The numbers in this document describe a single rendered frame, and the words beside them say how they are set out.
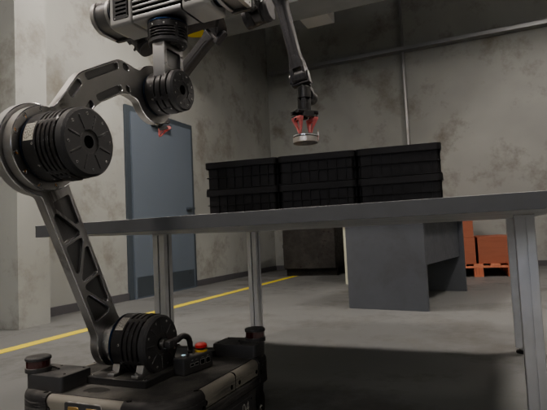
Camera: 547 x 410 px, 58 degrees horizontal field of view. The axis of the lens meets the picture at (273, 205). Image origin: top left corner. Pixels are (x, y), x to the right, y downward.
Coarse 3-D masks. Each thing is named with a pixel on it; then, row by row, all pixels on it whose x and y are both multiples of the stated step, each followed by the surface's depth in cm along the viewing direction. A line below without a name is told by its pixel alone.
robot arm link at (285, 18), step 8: (272, 0) 208; (280, 0) 206; (288, 0) 210; (280, 8) 207; (288, 8) 208; (280, 16) 207; (288, 16) 206; (280, 24) 208; (288, 24) 206; (288, 32) 206; (288, 40) 207; (296, 40) 208; (288, 48) 207; (296, 48) 206; (288, 56) 208; (296, 56) 206; (296, 64) 206; (304, 64) 208; (296, 72) 207; (304, 72) 206; (296, 80) 208; (304, 80) 207
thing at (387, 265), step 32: (416, 224) 383; (448, 224) 461; (352, 256) 411; (384, 256) 396; (416, 256) 382; (448, 256) 452; (352, 288) 410; (384, 288) 395; (416, 288) 381; (448, 288) 495
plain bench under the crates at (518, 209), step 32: (544, 192) 108; (96, 224) 158; (128, 224) 153; (160, 224) 148; (192, 224) 144; (224, 224) 139; (256, 224) 135; (288, 224) 140; (320, 224) 162; (352, 224) 193; (384, 224) 237; (512, 224) 245; (160, 256) 216; (256, 256) 300; (512, 256) 244; (160, 288) 216; (256, 288) 299; (512, 288) 243; (256, 320) 298; (544, 352) 156; (544, 384) 156
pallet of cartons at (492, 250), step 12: (468, 228) 623; (468, 240) 622; (480, 240) 620; (492, 240) 615; (504, 240) 611; (468, 252) 622; (480, 252) 619; (492, 252) 615; (504, 252) 611; (480, 264) 615; (492, 264) 610; (504, 264) 663; (480, 276) 614
